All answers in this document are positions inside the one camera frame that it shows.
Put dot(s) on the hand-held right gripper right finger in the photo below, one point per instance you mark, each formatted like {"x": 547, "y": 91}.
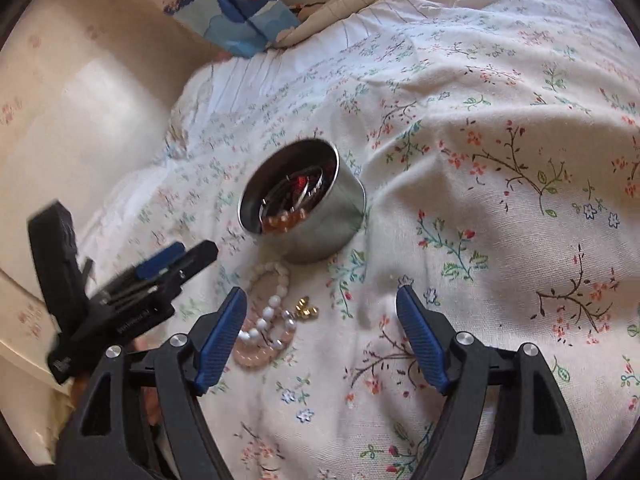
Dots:
{"x": 420, "y": 340}

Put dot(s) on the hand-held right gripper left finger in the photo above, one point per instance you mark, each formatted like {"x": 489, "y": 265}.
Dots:
{"x": 222, "y": 340}

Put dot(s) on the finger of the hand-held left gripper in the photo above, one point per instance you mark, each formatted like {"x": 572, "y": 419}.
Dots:
{"x": 197, "y": 257}
{"x": 160, "y": 261}

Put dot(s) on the small gold beads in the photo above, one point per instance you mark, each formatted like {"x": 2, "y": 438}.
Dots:
{"x": 305, "y": 310}

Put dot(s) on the round metal tin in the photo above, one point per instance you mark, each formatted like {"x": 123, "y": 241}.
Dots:
{"x": 320, "y": 232}

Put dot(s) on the person's left hand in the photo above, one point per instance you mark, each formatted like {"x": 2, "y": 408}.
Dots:
{"x": 152, "y": 410}

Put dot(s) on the silver metal bangle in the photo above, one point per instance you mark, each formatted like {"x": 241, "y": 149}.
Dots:
{"x": 280, "y": 195}

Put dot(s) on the floral bed sheet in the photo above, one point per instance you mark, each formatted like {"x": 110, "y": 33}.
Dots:
{"x": 500, "y": 85}

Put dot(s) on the beige striped blanket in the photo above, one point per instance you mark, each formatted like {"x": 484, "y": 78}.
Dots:
{"x": 340, "y": 5}

